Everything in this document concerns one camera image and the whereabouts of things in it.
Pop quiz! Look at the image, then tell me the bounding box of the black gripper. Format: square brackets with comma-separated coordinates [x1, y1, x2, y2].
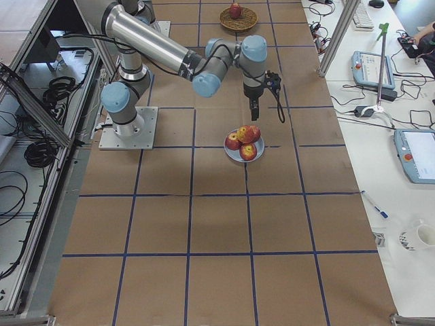
[243, 70, 281, 120]

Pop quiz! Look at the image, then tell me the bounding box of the red yellow striped apple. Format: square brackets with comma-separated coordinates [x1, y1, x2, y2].
[237, 126, 255, 144]

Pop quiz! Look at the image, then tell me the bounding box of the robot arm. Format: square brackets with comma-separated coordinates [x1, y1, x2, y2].
[76, 1, 281, 121]

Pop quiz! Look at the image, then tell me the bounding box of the red apple plate top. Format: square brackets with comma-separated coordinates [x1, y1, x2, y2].
[251, 125, 261, 143]

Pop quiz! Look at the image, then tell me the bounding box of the red apple plate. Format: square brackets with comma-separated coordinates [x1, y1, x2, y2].
[251, 125, 261, 143]
[239, 143, 258, 161]
[224, 132, 242, 151]

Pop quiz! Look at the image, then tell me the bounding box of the red apple plate left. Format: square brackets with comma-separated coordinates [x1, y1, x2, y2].
[224, 132, 242, 151]

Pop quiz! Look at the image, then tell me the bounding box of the red apple plate front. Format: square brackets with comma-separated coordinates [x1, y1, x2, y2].
[239, 143, 258, 161]

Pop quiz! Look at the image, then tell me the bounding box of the silver metal plate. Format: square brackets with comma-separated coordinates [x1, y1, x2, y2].
[224, 137, 265, 162]

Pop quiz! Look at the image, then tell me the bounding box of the woven wicker basket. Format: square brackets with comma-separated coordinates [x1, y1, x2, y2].
[220, 7, 258, 33]

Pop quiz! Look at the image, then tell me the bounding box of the dark red basket apple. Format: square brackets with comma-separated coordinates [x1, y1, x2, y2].
[228, 3, 243, 19]

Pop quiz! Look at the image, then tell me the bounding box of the teach pendant far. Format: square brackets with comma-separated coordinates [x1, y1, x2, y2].
[351, 51, 396, 90]

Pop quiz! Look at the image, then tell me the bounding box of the teach pendant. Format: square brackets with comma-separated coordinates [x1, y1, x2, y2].
[351, 51, 396, 90]
[394, 129, 434, 184]

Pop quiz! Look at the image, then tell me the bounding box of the white keyboard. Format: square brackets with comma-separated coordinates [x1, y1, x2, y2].
[353, 2, 375, 31]

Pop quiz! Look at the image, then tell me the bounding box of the green tipped reacher stick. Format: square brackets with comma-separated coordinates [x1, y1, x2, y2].
[373, 22, 389, 113]

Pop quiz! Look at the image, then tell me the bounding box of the teach pendant near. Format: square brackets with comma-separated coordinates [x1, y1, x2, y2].
[394, 129, 434, 184]

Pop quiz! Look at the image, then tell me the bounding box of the blue white pen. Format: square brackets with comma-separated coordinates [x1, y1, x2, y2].
[361, 190, 389, 219]

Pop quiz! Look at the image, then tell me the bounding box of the white mug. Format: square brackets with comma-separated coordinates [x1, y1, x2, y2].
[398, 220, 434, 251]

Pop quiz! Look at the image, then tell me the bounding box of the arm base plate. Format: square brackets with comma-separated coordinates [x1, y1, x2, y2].
[99, 107, 158, 150]
[150, 20, 171, 37]

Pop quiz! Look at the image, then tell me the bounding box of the aluminium frame post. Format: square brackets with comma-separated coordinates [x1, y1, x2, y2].
[317, 0, 359, 77]

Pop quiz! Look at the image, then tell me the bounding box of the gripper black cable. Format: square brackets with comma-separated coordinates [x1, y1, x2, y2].
[60, 32, 286, 124]

